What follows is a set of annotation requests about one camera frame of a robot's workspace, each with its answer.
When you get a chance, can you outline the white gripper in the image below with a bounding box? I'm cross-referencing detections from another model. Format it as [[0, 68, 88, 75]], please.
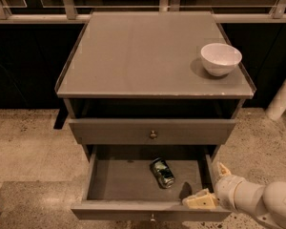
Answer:
[[182, 162, 245, 213]]

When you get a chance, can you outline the green soda can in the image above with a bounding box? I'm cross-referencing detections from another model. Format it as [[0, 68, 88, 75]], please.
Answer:
[[150, 157, 175, 189]]

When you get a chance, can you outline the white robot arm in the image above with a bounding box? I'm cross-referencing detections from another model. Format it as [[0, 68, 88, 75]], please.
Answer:
[[182, 162, 286, 229]]

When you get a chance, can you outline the brass top drawer knob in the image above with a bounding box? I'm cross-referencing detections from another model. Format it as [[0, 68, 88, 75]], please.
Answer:
[[149, 130, 157, 139]]

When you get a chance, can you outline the open grey middle drawer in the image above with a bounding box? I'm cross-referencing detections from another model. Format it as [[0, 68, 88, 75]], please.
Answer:
[[71, 145, 230, 221]]

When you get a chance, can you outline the grey drawer cabinet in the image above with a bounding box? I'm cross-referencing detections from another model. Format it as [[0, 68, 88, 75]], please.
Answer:
[[55, 11, 255, 157]]

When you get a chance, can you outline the closed grey top drawer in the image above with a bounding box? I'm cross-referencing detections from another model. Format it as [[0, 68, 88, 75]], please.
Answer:
[[69, 118, 235, 145]]

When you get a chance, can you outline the white ceramic bowl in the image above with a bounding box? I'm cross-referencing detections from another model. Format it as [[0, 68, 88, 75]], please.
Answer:
[[200, 43, 242, 76]]

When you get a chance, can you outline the white metal railing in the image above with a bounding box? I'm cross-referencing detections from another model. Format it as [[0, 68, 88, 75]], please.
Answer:
[[0, 0, 286, 25]]

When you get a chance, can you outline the white pipe post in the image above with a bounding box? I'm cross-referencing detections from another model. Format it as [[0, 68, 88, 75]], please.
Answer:
[[265, 79, 286, 120]]

